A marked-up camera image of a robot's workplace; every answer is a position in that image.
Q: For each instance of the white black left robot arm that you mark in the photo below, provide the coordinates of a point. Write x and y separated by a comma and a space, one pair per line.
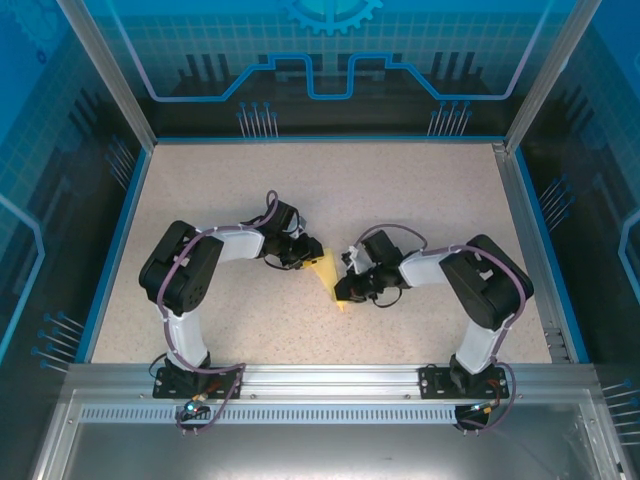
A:
240, 247

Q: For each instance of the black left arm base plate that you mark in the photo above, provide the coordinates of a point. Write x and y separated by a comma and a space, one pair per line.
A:
175, 394

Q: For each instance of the grey metal sheet tray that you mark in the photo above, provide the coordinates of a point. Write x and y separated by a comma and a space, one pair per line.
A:
320, 450

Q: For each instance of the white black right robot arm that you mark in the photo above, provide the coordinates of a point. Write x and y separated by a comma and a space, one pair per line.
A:
425, 270

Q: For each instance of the blue table edge strip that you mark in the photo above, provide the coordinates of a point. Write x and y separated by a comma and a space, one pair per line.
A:
117, 250
555, 260

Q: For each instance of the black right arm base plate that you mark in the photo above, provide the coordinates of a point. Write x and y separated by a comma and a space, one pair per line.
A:
432, 385

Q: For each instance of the aluminium front rail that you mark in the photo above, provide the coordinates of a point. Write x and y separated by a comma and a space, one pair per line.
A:
330, 382

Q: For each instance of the aluminium frame post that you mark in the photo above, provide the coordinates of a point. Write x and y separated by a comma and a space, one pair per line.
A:
545, 75
115, 85

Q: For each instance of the yellow cloth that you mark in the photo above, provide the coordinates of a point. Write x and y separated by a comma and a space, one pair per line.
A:
330, 270

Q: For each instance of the aluminium side rail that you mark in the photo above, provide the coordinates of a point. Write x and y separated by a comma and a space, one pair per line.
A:
525, 240

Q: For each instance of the blue printed enclosure panel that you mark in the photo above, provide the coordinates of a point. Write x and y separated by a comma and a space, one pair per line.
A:
320, 50

